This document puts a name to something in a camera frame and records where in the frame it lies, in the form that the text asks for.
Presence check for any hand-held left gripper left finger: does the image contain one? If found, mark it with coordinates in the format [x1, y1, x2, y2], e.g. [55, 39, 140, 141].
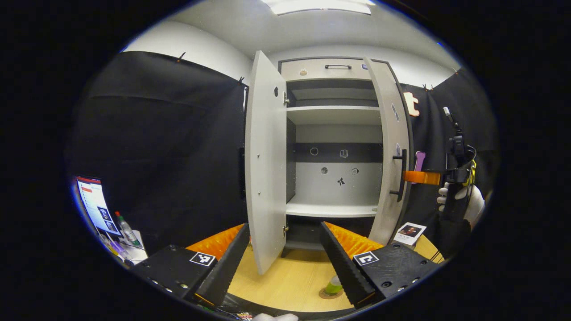
[133, 223, 251, 309]

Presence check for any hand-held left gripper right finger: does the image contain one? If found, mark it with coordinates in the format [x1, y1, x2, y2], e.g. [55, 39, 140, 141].
[319, 222, 440, 309]

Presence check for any green label plastic bottle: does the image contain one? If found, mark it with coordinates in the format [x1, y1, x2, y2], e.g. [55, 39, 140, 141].
[323, 276, 344, 296]

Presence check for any cabinet door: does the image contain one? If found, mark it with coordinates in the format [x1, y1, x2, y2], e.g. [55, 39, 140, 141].
[364, 57, 414, 246]
[244, 50, 288, 275]

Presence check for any grey white cabinet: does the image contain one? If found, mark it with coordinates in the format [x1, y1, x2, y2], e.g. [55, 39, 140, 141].
[279, 57, 413, 250]

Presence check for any red cap spray bottle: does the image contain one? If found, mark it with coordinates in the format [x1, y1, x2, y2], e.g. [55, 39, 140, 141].
[115, 212, 141, 247]

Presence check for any beige cabinet drawer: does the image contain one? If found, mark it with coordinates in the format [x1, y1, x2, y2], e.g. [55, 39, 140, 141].
[281, 58, 373, 82]

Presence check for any black backdrop cloth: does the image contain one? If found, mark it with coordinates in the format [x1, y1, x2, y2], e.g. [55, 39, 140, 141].
[67, 50, 248, 257]
[399, 67, 498, 260]

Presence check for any white photo cover book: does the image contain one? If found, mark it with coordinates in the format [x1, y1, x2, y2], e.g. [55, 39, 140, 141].
[393, 222, 427, 247]

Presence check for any computer monitor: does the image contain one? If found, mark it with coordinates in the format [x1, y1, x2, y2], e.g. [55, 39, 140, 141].
[75, 176, 122, 237]

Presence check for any large ceiling light panel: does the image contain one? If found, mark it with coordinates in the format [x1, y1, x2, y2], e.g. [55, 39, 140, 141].
[263, 0, 375, 15]

